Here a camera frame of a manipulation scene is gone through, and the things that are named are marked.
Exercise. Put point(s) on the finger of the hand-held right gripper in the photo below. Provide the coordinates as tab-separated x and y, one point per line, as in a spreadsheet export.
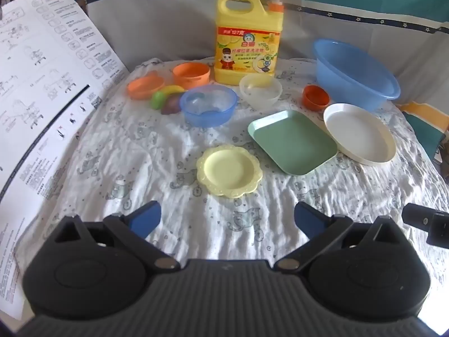
417	217

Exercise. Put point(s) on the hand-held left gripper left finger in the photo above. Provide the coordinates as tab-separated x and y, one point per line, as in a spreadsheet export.
145	217

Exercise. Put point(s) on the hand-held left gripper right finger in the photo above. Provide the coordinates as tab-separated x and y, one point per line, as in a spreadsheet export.
309	217

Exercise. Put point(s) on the green rectangular plate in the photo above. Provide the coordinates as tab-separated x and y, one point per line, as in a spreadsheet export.
293	142

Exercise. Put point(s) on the yellow scalloped plate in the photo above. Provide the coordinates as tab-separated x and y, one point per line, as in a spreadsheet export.
228	170

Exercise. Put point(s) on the white round plate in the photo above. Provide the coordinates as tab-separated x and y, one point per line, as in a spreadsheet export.
361	135

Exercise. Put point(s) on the clear blue plastic bowl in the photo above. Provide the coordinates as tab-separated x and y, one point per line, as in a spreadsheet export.
207	107

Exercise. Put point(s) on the white printed blanket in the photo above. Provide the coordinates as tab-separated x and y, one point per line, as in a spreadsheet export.
140	154

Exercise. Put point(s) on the teal yellow striped cloth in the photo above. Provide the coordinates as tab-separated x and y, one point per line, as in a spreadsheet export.
421	123

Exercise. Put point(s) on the light green toy vegetable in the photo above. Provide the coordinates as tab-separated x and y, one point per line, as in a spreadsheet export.
158	100

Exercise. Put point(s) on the small orange bowl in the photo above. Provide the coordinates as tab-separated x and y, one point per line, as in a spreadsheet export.
315	99

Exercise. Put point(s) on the flat orange dish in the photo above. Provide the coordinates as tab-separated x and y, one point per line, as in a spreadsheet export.
143	87

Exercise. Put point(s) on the yellow toy banana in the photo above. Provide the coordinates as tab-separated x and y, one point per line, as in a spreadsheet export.
172	89

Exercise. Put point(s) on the translucent white plastic bowl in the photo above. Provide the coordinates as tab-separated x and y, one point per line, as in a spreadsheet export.
261	93

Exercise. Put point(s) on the orange toy pot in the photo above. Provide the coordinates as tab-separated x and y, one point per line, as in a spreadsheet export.
191	75

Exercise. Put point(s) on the large blue plastic basin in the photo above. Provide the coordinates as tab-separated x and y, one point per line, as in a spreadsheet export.
354	73

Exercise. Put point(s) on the white instruction sheet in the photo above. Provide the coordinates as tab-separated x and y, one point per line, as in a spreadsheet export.
42	94

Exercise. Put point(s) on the yellow detergent jug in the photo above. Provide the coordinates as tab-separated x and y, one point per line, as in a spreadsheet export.
245	49

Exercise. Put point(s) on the grey teal starred bedding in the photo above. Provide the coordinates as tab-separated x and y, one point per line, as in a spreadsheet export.
158	24

